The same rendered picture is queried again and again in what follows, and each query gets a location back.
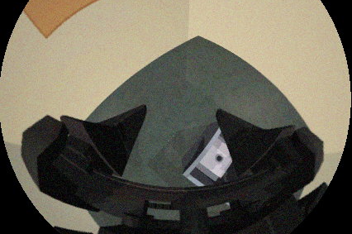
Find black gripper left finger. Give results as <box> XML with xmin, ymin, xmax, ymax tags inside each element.
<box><xmin>60</xmin><ymin>105</ymin><xmax>146</xmax><ymax>177</ymax></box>

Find white square plate with hole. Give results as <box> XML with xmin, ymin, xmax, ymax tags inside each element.
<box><xmin>200</xmin><ymin>138</ymin><xmax>232</xmax><ymax>178</ymax></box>

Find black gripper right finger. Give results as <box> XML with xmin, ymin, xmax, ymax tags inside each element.
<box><xmin>216</xmin><ymin>108</ymin><xmax>296</xmax><ymax>177</ymax></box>

